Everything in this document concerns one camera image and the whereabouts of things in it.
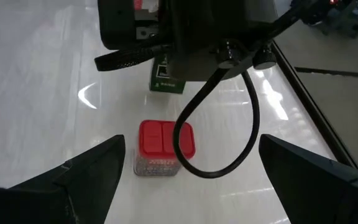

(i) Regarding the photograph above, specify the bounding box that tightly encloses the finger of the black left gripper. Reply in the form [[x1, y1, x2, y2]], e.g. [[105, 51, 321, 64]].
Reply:
[[97, 0, 136, 50]]

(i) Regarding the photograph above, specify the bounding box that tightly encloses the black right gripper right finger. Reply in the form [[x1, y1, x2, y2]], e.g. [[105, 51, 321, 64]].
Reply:
[[259, 133, 358, 224]]

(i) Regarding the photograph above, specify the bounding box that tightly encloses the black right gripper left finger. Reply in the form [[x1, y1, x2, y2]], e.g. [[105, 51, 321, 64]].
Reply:
[[0, 134, 126, 224]]

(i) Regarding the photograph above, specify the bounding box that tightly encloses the dark green box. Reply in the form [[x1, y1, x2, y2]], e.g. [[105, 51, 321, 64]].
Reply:
[[149, 52, 186, 95]]

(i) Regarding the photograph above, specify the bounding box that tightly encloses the red lid clear spice jar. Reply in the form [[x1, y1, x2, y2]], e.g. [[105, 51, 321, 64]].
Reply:
[[133, 119, 196, 177]]

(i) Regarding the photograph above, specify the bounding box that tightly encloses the braided black cable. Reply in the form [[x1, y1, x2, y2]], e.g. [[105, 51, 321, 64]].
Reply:
[[94, 43, 170, 72]]

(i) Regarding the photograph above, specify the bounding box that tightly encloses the smooth black camera cable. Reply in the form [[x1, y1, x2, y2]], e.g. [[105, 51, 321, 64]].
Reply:
[[172, 67, 260, 180]]

